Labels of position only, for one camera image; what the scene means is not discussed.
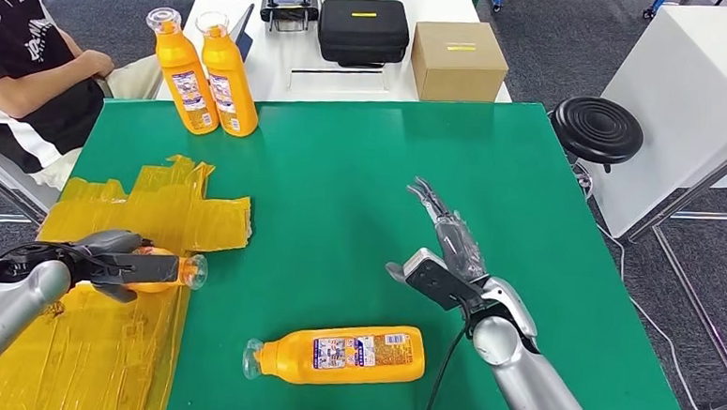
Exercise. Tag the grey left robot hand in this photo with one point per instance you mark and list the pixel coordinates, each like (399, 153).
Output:
(112, 240)

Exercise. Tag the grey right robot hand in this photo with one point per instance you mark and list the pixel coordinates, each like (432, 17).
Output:
(461, 243)

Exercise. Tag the person's hand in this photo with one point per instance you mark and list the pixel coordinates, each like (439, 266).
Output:
(99, 65)

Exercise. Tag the orange detergent bottle clear cap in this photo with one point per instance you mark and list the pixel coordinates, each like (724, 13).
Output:
(287, 355)
(192, 271)
(229, 91)
(183, 76)

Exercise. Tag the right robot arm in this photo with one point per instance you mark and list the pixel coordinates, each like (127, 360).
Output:
(528, 380)

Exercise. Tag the person's forearm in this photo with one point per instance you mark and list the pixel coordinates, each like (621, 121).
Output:
(33, 87)

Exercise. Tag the clear plastic film wrap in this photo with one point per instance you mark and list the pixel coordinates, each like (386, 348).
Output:
(464, 246)

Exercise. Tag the person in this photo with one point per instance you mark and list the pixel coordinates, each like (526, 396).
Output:
(44, 118)

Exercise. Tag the yellow taped plastic sheet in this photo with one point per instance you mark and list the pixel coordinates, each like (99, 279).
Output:
(100, 351)

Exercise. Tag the blue folio tablet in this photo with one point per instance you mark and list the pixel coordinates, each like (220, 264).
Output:
(246, 35)

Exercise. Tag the cardboard box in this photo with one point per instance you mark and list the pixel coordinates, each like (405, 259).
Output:
(459, 72)

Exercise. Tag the black round stool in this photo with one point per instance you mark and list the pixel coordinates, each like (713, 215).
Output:
(596, 130)

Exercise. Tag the white table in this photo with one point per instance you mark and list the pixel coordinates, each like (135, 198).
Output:
(278, 56)

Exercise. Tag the black remote controller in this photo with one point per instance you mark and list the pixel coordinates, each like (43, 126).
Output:
(290, 5)

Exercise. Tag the black carrying case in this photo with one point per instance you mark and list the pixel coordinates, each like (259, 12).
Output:
(363, 38)

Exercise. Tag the white cabinet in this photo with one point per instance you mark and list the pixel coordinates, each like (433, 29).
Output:
(677, 102)

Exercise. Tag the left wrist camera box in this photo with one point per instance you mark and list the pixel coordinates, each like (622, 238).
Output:
(142, 268)

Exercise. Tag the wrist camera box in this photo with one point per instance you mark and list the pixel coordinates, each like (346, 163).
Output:
(437, 282)
(142, 268)

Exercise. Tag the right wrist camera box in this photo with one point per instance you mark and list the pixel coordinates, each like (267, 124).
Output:
(437, 282)

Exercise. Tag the silver metal frame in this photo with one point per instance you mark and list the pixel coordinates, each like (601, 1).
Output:
(704, 181)
(1, 178)

